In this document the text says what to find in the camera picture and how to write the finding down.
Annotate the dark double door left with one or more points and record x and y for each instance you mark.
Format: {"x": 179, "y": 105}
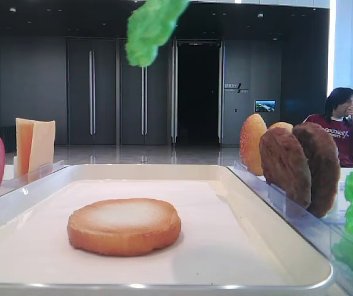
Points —
{"x": 92, "y": 91}

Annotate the outer sesame bun top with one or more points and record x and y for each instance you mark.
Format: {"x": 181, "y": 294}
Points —
{"x": 284, "y": 125}

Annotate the inner brown meat patty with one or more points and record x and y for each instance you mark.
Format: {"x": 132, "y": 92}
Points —
{"x": 285, "y": 165}

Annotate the left long clear acrylic rail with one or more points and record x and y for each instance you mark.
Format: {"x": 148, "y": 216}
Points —
{"x": 9, "y": 185}

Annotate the green lettuce leaf moved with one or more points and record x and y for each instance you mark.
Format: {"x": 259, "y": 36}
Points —
{"x": 149, "y": 27}

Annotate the outer brown meat patty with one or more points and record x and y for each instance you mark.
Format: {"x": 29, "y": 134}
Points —
{"x": 322, "y": 155}

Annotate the inner sesame bun top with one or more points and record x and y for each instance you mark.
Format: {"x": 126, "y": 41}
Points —
{"x": 251, "y": 132}

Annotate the orange cheese slice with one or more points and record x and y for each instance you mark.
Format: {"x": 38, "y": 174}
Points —
{"x": 24, "y": 135}

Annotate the right long clear acrylic rail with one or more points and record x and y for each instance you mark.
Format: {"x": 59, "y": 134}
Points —
{"x": 328, "y": 235}

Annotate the pale yellow cheese slice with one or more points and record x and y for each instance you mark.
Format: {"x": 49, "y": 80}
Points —
{"x": 42, "y": 145}

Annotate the brown meat patty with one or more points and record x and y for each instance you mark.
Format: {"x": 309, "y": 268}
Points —
{"x": 322, "y": 155}
{"x": 285, "y": 165}

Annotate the dark double door middle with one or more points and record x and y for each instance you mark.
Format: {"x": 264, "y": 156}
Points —
{"x": 144, "y": 101}

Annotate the small wall screen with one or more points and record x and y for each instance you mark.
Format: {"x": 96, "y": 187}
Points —
{"x": 265, "y": 106}

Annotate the long clear acrylic rail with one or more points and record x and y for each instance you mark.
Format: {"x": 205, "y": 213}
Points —
{"x": 9, "y": 185}
{"x": 328, "y": 235}

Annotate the dark double door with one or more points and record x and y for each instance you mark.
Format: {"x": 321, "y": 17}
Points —
{"x": 144, "y": 101}
{"x": 92, "y": 91}

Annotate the sesame bun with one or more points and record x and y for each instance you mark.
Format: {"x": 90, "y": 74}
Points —
{"x": 284, "y": 125}
{"x": 251, "y": 132}

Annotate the person in maroon shirt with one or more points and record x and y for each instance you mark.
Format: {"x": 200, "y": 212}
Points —
{"x": 337, "y": 120}

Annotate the white rectangular tray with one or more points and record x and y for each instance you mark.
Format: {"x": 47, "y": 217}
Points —
{"x": 231, "y": 243}

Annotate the bottom bun slice on tray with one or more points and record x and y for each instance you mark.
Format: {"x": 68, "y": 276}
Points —
{"x": 124, "y": 227}

